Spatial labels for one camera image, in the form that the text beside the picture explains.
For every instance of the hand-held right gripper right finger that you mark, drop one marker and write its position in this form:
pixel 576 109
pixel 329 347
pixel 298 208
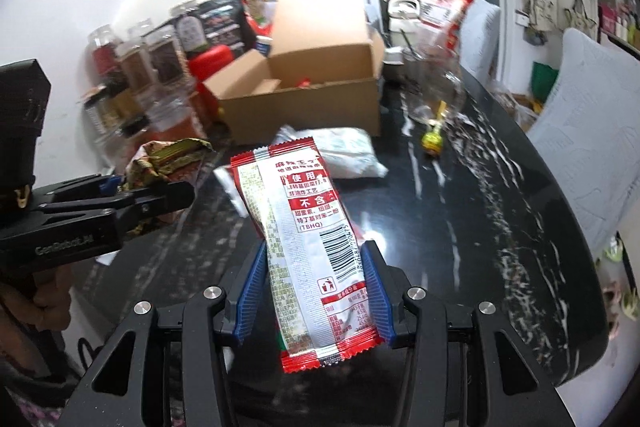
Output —
pixel 375 297

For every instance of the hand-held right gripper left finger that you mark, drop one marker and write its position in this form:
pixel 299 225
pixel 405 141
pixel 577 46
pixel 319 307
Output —
pixel 250 294

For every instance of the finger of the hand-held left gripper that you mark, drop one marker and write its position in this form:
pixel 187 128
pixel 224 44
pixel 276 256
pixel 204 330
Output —
pixel 150 206
pixel 95 186

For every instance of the green brown snack packet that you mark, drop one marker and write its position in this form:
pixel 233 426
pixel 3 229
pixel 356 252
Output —
pixel 160 157

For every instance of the long red white snack packet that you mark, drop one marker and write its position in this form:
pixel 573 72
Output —
pixel 300 217

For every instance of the white line-drawing bread packet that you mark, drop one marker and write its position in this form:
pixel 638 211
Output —
pixel 345 152

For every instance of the yellow lollipop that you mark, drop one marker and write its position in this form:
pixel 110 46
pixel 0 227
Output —
pixel 432 141

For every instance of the brown cardboard box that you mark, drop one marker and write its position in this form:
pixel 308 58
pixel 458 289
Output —
pixel 300 112

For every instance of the person's left hand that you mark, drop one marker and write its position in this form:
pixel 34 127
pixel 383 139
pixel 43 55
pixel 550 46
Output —
pixel 50 297

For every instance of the clear silver snack packet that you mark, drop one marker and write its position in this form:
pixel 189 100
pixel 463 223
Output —
pixel 225 182

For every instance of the cluster of clear food jars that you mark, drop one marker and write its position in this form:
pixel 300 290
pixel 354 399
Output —
pixel 135 67

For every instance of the red plastic canister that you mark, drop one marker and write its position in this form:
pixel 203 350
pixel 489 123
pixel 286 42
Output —
pixel 212 62

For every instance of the small white blue bottle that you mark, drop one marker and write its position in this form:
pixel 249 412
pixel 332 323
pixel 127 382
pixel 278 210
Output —
pixel 263 45

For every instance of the black foil bag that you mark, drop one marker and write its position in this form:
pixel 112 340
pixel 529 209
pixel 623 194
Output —
pixel 220 22

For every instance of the red patterned box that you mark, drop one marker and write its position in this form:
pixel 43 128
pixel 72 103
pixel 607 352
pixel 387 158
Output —
pixel 257 27

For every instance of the clear glass mug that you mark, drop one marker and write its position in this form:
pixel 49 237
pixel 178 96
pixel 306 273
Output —
pixel 430 72

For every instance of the green shopping bag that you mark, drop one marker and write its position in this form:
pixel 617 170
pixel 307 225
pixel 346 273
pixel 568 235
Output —
pixel 544 79

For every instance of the red white nut bag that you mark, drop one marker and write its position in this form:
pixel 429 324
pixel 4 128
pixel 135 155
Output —
pixel 442 12

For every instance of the printed canvas tote bag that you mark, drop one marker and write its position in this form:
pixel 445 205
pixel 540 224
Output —
pixel 580 14
pixel 540 12

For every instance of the row of small cosmetic bottles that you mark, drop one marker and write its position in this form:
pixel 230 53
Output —
pixel 622 24

